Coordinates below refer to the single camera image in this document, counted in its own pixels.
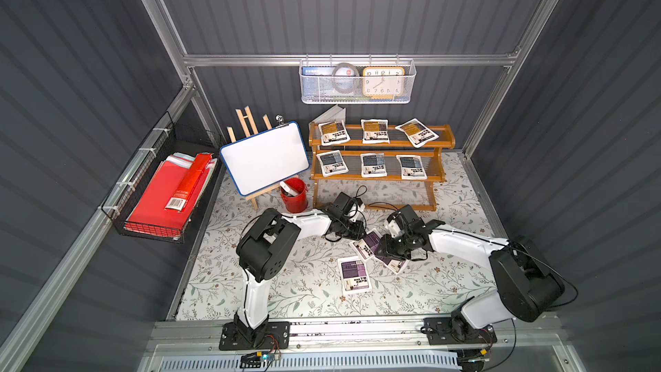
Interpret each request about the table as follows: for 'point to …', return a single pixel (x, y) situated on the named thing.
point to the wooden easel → (255, 131)
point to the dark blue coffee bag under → (331, 164)
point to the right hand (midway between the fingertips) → (379, 255)
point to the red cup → (295, 203)
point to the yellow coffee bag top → (333, 133)
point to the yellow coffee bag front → (419, 133)
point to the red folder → (149, 215)
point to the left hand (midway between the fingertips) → (367, 237)
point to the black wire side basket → (170, 137)
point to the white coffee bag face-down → (411, 167)
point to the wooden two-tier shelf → (431, 154)
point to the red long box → (195, 170)
